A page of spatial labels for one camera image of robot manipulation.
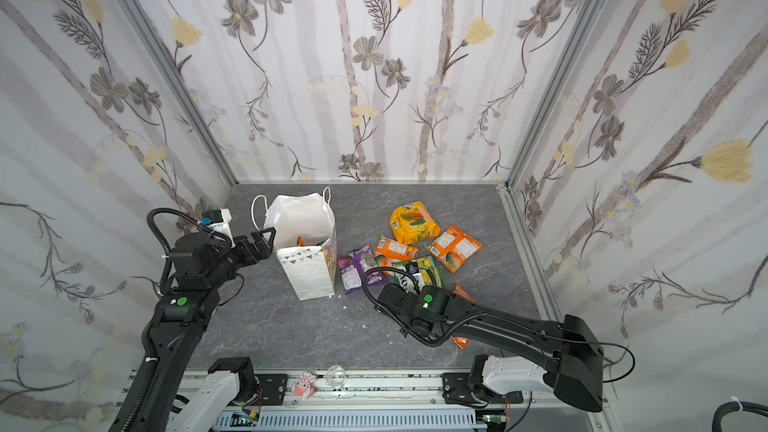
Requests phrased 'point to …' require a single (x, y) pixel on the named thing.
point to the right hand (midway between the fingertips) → (410, 302)
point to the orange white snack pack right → (453, 247)
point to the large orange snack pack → (300, 241)
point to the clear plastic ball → (336, 376)
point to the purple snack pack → (353, 267)
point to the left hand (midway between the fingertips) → (256, 225)
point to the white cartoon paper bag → (305, 239)
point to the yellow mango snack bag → (412, 222)
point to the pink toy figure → (304, 388)
